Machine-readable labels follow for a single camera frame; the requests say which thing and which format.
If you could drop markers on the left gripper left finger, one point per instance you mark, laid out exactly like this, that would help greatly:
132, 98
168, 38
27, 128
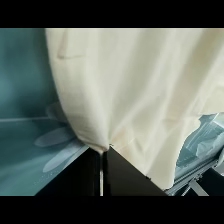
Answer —
76, 176

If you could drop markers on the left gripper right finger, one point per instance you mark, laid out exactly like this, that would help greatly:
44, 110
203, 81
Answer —
128, 176

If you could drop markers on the beige T-shirt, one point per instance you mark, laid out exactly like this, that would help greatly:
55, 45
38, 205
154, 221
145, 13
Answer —
133, 90

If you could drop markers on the silver frame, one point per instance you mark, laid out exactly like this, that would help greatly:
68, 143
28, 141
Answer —
193, 181

